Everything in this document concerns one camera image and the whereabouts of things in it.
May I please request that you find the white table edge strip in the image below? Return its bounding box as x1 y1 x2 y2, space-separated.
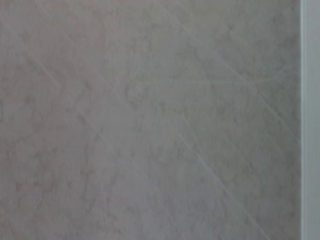
299 0 320 240

